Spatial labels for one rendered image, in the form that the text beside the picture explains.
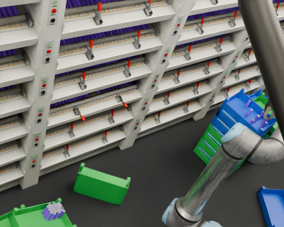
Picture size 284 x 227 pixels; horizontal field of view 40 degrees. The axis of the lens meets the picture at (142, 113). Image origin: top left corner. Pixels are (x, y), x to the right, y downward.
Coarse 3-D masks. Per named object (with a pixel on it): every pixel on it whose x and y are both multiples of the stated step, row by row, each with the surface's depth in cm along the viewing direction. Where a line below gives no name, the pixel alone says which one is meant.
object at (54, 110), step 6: (120, 90) 221; (126, 90) 223; (96, 96) 213; (102, 96) 214; (108, 96) 218; (78, 102) 206; (84, 102) 208; (90, 102) 211; (54, 108) 199; (60, 108) 200; (66, 108) 202
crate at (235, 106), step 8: (232, 96) 252; (240, 96) 260; (248, 96) 256; (224, 104) 247; (232, 104) 255; (240, 104) 257; (256, 104) 254; (232, 112) 245; (240, 112) 252; (256, 112) 256; (240, 120) 243; (248, 120) 249; (272, 120) 250; (256, 128) 246; (264, 128) 248
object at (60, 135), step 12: (120, 108) 238; (132, 108) 241; (96, 120) 231; (108, 120) 234; (120, 120) 238; (48, 132) 213; (60, 132) 218; (72, 132) 218; (84, 132) 224; (96, 132) 231; (48, 144) 212; (60, 144) 217
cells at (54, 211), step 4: (48, 204) 217; (52, 204) 218; (56, 204) 220; (60, 204) 221; (48, 208) 215; (52, 208) 216; (56, 208) 218; (60, 208) 220; (44, 212) 217; (48, 212) 215; (52, 212) 214; (56, 212) 216; (60, 212) 217; (44, 216) 216; (48, 216) 214; (52, 216) 215; (56, 216) 218; (60, 216) 221
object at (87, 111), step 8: (136, 80) 229; (120, 88) 225; (136, 88) 228; (144, 88) 225; (128, 96) 225; (136, 96) 227; (88, 104) 211; (96, 104) 213; (104, 104) 215; (112, 104) 218; (120, 104) 223; (64, 112) 203; (72, 112) 205; (88, 112) 209; (96, 112) 214; (48, 120) 192; (56, 120) 199; (64, 120) 201; (72, 120) 206; (48, 128) 200
